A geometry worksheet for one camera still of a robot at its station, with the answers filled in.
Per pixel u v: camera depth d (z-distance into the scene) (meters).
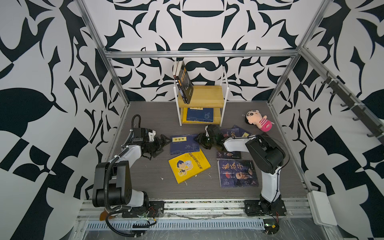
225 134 0.99
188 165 0.87
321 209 0.70
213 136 0.78
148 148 0.76
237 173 0.85
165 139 0.81
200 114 1.05
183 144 0.97
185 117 1.04
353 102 0.59
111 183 0.45
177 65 0.83
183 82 0.83
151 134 0.86
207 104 0.93
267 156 0.53
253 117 1.02
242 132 1.01
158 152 0.85
